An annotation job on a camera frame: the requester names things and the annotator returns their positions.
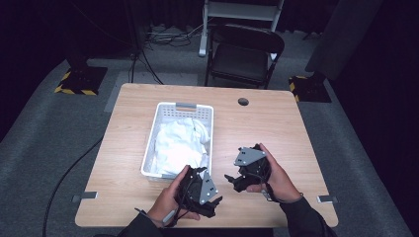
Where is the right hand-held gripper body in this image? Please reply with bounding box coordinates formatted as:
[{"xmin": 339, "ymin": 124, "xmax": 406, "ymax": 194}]
[{"xmin": 233, "ymin": 143, "xmax": 273, "ymax": 186}]

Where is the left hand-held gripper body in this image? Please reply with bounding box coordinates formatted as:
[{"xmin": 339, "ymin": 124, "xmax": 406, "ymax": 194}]
[{"xmin": 175, "ymin": 166, "xmax": 219, "ymax": 212}]

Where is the white cloth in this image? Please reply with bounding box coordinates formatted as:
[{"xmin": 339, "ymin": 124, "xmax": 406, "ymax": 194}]
[{"xmin": 153, "ymin": 117, "xmax": 211, "ymax": 176}]

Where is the white plastic basket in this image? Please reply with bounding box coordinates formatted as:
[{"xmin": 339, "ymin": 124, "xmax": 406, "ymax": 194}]
[{"xmin": 140, "ymin": 102, "xmax": 214, "ymax": 183}]

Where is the person's right hand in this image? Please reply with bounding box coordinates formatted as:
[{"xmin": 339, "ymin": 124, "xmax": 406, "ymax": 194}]
[{"xmin": 245, "ymin": 142, "xmax": 304, "ymax": 203}]

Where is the person's left hand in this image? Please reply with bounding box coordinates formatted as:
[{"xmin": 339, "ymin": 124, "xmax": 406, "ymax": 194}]
[{"xmin": 146, "ymin": 164, "xmax": 202, "ymax": 229}]

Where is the black folding chair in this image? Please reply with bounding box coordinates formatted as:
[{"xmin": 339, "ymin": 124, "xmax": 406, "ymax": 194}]
[{"xmin": 204, "ymin": 24, "xmax": 286, "ymax": 91}]

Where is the grey upright panel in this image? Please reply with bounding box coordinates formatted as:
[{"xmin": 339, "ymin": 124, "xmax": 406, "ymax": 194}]
[{"xmin": 303, "ymin": 0, "xmax": 385, "ymax": 82}]

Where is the black stand pole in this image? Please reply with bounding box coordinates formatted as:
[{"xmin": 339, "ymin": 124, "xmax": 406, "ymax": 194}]
[{"xmin": 123, "ymin": 0, "xmax": 143, "ymax": 61}]

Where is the right hand-held gripper cable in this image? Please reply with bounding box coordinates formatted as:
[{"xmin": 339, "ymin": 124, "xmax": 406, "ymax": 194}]
[{"xmin": 261, "ymin": 182, "xmax": 281, "ymax": 203}]

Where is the hand-held gripper cable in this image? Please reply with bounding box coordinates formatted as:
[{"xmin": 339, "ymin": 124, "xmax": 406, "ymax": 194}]
[
  {"xmin": 261, "ymin": 182, "xmax": 281, "ymax": 203},
  {"xmin": 133, "ymin": 206, "xmax": 181, "ymax": 229}
]

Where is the left hand-held gripper cable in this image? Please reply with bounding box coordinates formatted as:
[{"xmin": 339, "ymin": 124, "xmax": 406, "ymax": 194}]
[{"xmin": 133, "ymin": 206, "xmax": 181, "ymax": 229}]

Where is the grey table bracket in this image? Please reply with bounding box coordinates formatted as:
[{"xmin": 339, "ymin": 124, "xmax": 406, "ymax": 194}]
[
  {"xmin": 316, "ymin": 195, "xmax": 339, "ymax": 204},
  {"xmin": 71, "ymin": 191, "xmax": 99, "ymax": 203}
]

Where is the black base plate striped edge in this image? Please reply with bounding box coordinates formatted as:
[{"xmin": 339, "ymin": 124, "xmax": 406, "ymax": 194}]
[
  {"xmin": 288, "ymin": 74, "xmax": 333, "ymax": 104},
  {"xmin": 53, "ymin": 66, "xmax": 109, "ymax": 97}
]

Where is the black cable by pole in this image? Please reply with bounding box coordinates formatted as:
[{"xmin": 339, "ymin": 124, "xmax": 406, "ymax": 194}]
[{"xmin": 129, "ymin": 52, "xmax": 165, "ymax": 86}]

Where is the black floor cable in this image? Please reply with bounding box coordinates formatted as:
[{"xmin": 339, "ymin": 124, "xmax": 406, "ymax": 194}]
[{"xmin": 42, "ymin": 135, "xmax": 105, "ymax": 237}]

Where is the bundle of floor cables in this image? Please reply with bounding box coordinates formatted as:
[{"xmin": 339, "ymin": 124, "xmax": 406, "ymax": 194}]
[{"xmin": 143, "ymin": 23, "xmax": 206, "ymax": 47}]

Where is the white metal stand frame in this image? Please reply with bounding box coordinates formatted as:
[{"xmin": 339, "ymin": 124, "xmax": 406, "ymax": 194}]
[{"xmin": 198, "ymin": 0, "xmax": 286, "ymax": 58}]

